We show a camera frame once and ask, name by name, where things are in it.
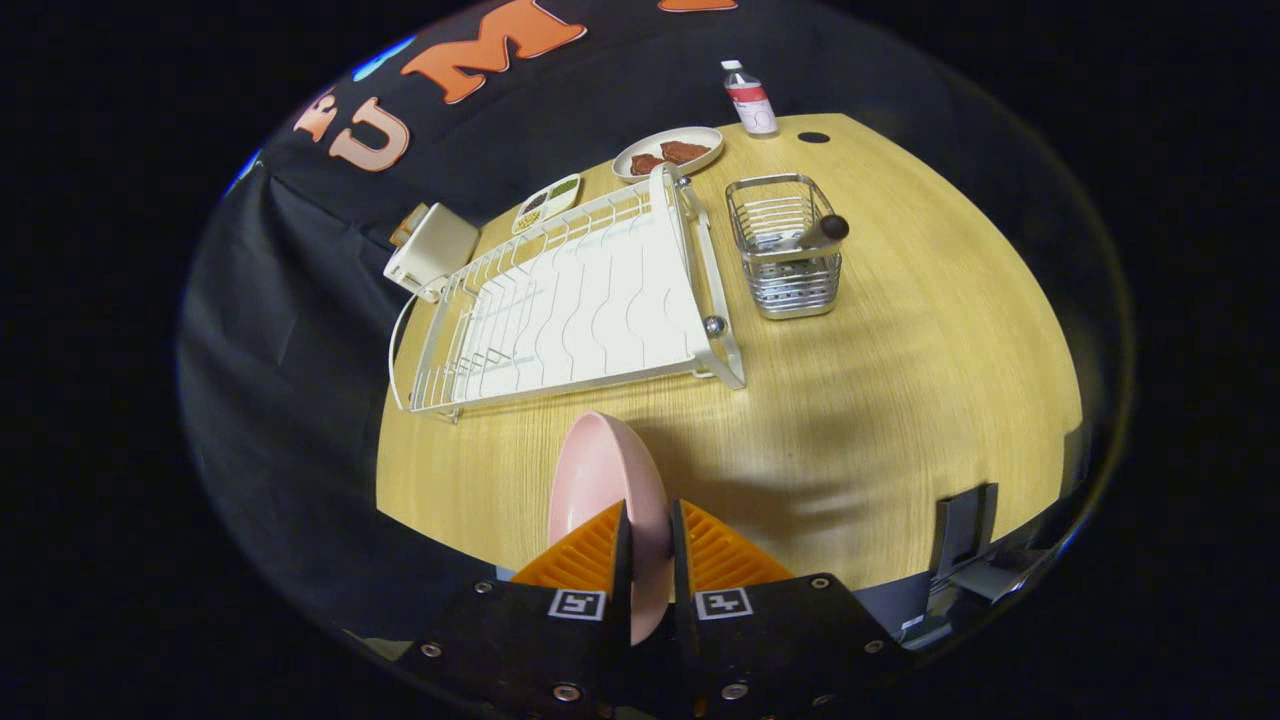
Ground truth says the clear bottle with red label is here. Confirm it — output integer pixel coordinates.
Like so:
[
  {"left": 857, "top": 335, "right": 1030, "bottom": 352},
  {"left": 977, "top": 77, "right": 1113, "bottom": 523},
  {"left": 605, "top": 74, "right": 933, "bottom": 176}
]
[{"left": 721, "top": 60, "right": 779, "bottom": 137}]

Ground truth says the black backdrop cloth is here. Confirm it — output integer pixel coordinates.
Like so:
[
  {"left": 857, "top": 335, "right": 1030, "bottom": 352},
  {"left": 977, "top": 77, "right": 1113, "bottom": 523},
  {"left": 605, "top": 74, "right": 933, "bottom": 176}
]
[{"left": 178, "top": 0, "right": 1131, "bottom": 601}]

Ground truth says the pink plate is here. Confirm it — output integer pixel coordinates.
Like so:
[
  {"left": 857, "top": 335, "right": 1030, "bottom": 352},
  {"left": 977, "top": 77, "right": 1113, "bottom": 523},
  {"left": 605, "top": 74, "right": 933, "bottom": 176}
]
[{"left": 547, "top": 411, "right": 673, "bottom": 646}]

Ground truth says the white divided condiment dish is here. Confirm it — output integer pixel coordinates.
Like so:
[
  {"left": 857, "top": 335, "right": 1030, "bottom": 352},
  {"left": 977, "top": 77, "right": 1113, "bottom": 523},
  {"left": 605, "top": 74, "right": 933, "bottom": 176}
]
[{"left": 512, "top": 173, "right": 582, "bottom": 236}]

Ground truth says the silver wire basket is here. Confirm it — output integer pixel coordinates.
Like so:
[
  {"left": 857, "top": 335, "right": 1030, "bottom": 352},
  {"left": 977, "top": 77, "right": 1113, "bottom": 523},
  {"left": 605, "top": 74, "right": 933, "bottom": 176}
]
[{"left": 725, "top": 174, "right": 843, "bottom": 320}]

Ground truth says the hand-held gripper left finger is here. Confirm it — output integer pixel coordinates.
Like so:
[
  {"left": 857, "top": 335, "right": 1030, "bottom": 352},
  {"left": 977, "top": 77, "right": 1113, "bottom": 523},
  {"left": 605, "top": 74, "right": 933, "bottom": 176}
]
[{"left": 395, "top": 500, "right": 633, "bottom": 720}]

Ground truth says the white plate with meat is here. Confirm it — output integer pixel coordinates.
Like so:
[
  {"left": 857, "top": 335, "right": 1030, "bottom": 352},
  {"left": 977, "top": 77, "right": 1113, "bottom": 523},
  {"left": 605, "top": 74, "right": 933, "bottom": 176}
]
[{"left": 612, "top": 126, "right": 725, "bottom": 184}]

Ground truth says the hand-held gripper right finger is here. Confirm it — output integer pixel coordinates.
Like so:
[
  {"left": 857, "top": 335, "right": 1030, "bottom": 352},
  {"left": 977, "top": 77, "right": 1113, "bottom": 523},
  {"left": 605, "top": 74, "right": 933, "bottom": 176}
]
[{"left": 670, "top": 498, "right": 911, "bottom": 720}]

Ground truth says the white wire dish rack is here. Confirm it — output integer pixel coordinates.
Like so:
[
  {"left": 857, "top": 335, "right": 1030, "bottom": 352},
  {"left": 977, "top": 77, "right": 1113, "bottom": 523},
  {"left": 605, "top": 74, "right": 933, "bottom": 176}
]
[{"left": 388, "top": 163, "right": 747, "bottom": 421}]

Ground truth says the white toaster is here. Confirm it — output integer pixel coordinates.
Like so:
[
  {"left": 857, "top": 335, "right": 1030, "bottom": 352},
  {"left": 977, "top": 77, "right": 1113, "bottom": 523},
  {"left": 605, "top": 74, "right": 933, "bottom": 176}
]
[{"left": 383, "top": 203, "right": 481, "bottom": 303}]

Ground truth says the dark-handled metal spoon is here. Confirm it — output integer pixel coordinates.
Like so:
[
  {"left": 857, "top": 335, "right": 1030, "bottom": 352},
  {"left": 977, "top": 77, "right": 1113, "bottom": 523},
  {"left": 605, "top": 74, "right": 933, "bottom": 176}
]
[{"left": 795, "top": 214, "right": 850, "bottom": 251}]

